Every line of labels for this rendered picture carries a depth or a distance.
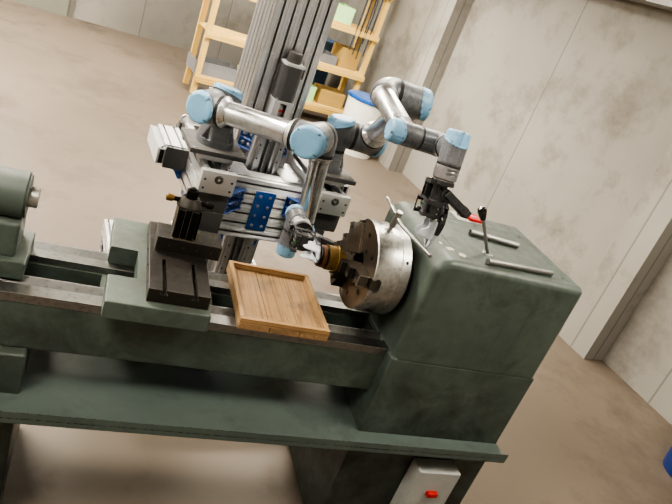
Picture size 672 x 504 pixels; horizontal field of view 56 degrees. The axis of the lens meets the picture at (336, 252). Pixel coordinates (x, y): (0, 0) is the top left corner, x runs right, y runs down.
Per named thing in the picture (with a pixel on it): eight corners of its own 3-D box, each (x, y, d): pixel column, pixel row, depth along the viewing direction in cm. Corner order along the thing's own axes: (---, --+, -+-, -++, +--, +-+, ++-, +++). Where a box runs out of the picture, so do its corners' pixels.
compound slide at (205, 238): (215, 246, 215) (219, 233, 213) (218, 261, 206) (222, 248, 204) (154, 234, 207) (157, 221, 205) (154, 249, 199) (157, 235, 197)
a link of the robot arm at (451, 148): (465, 132, 194) (477, 135, 186) (453, 167, 196) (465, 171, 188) (442, 125, 191) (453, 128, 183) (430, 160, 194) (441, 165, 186)
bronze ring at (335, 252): (344, 241, 216) (319, 236, 213) (351, 255, 208) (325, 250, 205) (335, 264, 220) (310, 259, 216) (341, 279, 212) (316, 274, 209)
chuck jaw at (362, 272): (370, 262, 214) (381, 279, 203) (365, 275, 215) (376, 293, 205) (340, 256, 209) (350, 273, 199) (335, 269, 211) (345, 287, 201)
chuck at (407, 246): (362, 270, 241) (398, 207, 223) (379, 333, 218) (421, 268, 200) (354, 268, 240) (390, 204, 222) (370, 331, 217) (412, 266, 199)
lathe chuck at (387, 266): (354, 268, 240) (390, 204, 222) (370, 331, 217) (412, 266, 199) (332, 264, 237) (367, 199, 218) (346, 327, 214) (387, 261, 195)
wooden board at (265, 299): (304, 283, 237) (307, 274, 235) (326, 341, 206) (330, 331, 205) (226, 269, 226) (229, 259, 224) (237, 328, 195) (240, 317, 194)
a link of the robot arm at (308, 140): (200, 115, 241) (331, 158, 229) (179, 119, 227) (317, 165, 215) (205, 84, 236) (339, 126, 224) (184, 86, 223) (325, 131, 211)
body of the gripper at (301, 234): (290, 253, 213) (285, 236, 223) (314, 258, 216) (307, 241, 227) (297, 233, 210) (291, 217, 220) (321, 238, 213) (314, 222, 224)
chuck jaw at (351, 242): (363, 255, 220) (368, 222, 221) (369, 255, 215) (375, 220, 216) (334, 249, 216) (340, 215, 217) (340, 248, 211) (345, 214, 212)
